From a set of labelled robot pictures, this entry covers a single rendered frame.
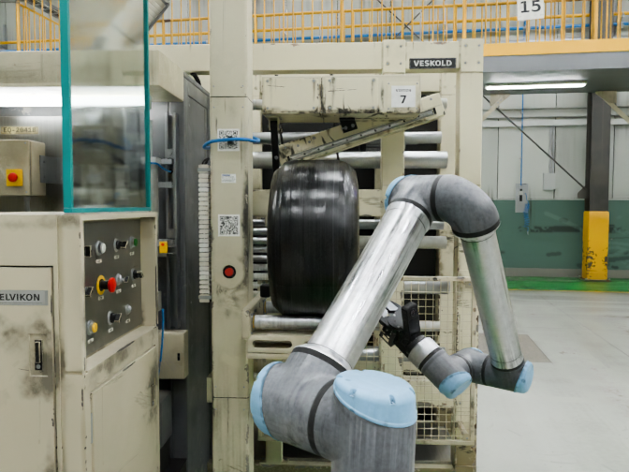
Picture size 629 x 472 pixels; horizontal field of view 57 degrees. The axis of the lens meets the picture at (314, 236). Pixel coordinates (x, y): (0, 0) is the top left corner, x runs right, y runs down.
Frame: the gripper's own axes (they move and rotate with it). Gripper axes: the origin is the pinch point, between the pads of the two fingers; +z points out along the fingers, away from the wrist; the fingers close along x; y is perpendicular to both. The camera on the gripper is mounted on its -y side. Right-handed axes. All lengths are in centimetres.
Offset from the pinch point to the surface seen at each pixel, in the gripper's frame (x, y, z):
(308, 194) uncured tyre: -1.6, -16.4, 33.9
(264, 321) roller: -22.4, 21.9, 22.6
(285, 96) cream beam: 26, -16, 83
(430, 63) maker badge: 95, -21, 71
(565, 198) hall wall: 834, 482, 207
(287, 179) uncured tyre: -2.6, -16.0, 43.2
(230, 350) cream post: -31, 38, 28
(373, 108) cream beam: 50, -19, 58
